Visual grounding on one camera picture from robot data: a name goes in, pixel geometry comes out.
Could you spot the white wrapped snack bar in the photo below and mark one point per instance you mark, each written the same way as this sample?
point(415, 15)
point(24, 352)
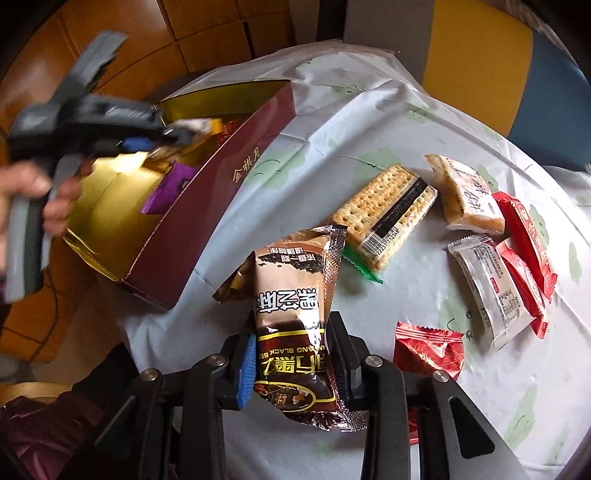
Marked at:
point(501, 306)

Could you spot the gold maroon gift tin box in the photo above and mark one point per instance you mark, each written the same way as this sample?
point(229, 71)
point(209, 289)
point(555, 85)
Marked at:
point(153, 255)

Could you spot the small red candy packet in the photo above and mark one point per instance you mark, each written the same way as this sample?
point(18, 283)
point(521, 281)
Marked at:
point(423, 350)

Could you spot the grey yellow blue sofa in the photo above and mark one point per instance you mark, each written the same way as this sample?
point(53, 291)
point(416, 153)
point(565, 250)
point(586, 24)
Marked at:
point(483, 59)

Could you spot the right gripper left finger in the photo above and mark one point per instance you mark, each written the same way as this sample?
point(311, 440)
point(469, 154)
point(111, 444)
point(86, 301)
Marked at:
point(220, 382)

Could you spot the beige pastry packet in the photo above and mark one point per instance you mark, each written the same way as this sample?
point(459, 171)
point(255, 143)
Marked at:
point(468, 201)

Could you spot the clear orange peanut snack bag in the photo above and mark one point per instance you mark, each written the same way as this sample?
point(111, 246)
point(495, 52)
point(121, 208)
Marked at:
point(198, 131)

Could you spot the purple snack packet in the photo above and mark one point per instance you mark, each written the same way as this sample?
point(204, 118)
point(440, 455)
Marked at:
point(167, 191)

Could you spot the person left hand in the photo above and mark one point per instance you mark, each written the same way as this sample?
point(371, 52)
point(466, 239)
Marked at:
point(26, 179)

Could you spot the long red snack packet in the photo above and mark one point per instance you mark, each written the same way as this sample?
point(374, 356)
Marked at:
point(528, 242)

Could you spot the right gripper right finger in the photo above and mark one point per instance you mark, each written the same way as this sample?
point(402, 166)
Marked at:
point(370, 384)

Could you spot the white green cloud tablecloth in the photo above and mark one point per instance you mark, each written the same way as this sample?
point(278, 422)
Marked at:
point(359, 111)

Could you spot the brown black sesame snack bag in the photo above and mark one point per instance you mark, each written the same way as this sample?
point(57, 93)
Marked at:
point(291, 283)

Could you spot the cracker pack green end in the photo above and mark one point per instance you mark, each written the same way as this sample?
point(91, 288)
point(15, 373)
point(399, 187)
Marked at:
point(380, 218)

